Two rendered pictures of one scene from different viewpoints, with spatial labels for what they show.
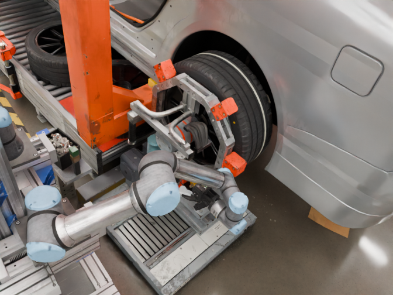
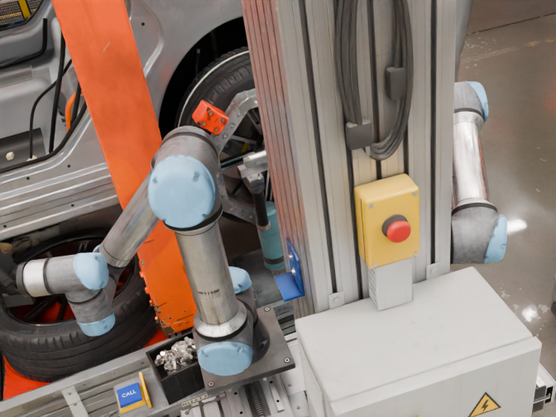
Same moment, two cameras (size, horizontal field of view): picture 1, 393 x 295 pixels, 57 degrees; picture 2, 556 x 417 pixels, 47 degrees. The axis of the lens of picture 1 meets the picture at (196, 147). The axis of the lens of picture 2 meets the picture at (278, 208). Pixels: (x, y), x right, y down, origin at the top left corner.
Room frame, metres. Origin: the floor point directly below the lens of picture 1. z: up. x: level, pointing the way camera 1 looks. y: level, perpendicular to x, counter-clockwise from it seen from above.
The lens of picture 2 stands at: (0.23, 1.69, 2.00)
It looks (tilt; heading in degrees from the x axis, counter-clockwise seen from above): 35 degrees down; 306
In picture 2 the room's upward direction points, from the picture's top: 9 degrees counter-clockwise
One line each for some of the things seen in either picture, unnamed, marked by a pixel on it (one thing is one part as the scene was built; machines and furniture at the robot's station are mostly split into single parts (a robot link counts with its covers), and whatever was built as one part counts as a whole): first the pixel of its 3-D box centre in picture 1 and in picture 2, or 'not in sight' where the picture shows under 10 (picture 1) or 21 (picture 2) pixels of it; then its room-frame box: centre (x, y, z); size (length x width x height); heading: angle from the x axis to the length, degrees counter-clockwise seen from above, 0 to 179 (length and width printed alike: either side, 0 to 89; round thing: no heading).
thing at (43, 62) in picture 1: (70, 51); not in sight; (2.48, 1.18, 0.39); 0.66 x 0.66 x 0.24
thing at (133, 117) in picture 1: (137, 115); (252, 179); (1.31, 0.32, 0.93); 0.09 x 0.05 x 0.05; 142
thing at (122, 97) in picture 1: (141, 94); not in sight; (1.75, 0.40, 0.69); 0.52 x 0.17 x 0.35; 142
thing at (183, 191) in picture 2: not in sight; (207, 266); (0.95, 0.97, 1.19); 0.15 x 0.12 x 0.55; 122
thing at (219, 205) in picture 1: (218, 208); not in sight; (0.91, -0.15, 0.85); 0.08 x 0.05 x 0.08; 142
